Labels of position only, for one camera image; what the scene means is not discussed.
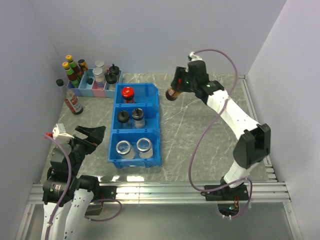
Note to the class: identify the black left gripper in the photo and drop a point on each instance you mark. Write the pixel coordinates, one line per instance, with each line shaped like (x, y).
(95, 135)

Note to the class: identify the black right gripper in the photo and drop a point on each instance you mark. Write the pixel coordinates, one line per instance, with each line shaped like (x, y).
(180, 74)

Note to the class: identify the red-lid sauce jar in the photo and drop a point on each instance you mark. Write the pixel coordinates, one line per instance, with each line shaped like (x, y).
(172, 94)
(128, 95)

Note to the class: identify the small silver-lid glass jar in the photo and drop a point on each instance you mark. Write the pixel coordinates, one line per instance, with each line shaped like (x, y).
(125, 150)

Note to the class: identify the black knob-lid glass jar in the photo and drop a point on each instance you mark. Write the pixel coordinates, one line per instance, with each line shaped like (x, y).
(123, 118)

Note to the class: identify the large silver-lid glass jar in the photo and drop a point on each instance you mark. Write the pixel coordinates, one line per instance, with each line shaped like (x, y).
(145, 148)

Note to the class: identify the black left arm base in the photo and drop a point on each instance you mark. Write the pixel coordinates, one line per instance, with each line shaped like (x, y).
(104, 192)

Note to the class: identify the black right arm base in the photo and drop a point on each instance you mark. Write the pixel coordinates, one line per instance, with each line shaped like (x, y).
(231, 202)

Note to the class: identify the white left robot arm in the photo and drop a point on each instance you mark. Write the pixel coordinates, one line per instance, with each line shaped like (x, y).
(66, 196)

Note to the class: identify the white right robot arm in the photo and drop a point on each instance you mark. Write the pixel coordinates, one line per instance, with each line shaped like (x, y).
(253, 139)

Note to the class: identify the blue three-compartment plastic bin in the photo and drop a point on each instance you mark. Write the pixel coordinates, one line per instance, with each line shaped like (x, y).
(135, 134)

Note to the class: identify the clear bottle red label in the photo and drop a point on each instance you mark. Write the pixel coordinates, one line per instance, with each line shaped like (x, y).
(69, 97)

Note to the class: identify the pastel compartment organizer tray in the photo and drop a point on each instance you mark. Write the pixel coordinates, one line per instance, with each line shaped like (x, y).
(87, 90)

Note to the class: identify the small black item in tray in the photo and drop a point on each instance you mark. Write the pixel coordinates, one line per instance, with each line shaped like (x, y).
(89, 81)

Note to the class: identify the black knob jar front tray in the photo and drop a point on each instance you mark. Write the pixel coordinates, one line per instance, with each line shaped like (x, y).
(111, 81)

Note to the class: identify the black knob jar tray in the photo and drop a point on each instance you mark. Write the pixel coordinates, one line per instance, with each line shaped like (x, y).
(111, 81)
(113, 69)

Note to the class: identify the silver-lid jar front tray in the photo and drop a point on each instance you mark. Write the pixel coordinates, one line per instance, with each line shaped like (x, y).
(99, 77)

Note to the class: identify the silver-lid jar tray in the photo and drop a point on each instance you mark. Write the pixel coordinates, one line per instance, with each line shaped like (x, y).
(101, 64)
(99, 77)

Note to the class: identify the green-neck sauce bottle front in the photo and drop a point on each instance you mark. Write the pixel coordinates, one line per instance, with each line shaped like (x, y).
(72, 76)

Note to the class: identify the green-neck sauce bottle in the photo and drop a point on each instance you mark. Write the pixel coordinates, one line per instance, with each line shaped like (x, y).
(74, 66)
(72, 76)

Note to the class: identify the black knob jar back tray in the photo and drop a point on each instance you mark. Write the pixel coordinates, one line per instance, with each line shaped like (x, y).
(113, 69)

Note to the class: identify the silver-lid jar back tray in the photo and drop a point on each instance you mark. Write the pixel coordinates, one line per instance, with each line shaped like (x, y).
(101, 64)

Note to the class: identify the green-neck sauce bottle back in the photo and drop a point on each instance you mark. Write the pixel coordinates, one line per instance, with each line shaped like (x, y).
(74, 66)

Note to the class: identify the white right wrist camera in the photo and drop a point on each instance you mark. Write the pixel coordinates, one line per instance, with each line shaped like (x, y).
(193, 57)

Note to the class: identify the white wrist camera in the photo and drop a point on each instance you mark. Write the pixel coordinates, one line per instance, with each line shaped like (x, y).
(59, 133)
(193, 57)

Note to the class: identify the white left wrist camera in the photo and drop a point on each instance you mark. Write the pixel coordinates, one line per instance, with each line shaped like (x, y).
(59, 133)

